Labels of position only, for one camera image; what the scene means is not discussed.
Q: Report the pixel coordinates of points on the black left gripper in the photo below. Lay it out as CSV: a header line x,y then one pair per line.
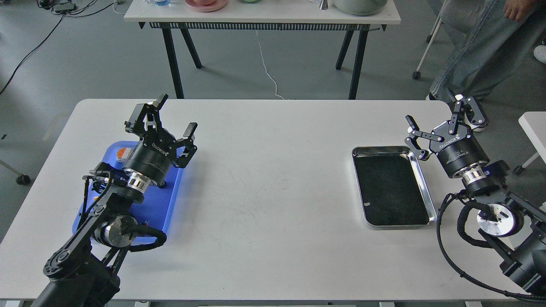
x,y
156,149

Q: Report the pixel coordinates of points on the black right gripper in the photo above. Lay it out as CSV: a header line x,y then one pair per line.
x,y
458,149

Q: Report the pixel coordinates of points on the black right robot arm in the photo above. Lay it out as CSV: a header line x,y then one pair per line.
x,y
491,217

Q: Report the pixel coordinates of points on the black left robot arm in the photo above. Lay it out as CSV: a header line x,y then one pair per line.
x,y
84,271

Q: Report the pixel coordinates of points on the blue plastic tray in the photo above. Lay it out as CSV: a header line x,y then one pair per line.
x,y
158,203

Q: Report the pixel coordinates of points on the silver metal tray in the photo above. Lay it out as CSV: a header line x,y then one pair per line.
x,y
393,191

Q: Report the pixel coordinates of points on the person's hand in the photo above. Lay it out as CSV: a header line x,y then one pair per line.
x,y
516,10

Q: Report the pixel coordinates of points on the orange white push button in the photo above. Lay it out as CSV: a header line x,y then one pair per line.
x,y
123,154

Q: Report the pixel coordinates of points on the white rolling chair leg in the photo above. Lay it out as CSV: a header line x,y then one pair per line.
x,y
430,40

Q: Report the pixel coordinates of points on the person in jeans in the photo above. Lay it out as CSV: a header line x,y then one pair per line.
x,y
491,50

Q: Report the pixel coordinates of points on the white background table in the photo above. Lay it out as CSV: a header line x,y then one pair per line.
x,y
282,15

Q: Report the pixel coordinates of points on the pink plate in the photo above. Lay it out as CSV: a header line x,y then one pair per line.
x,y
206,5

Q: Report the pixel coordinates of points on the grey green bowl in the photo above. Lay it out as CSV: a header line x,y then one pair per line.
x,y
360,7

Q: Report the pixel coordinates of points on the black caster wheel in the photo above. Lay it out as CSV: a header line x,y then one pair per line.
x,y
23,180

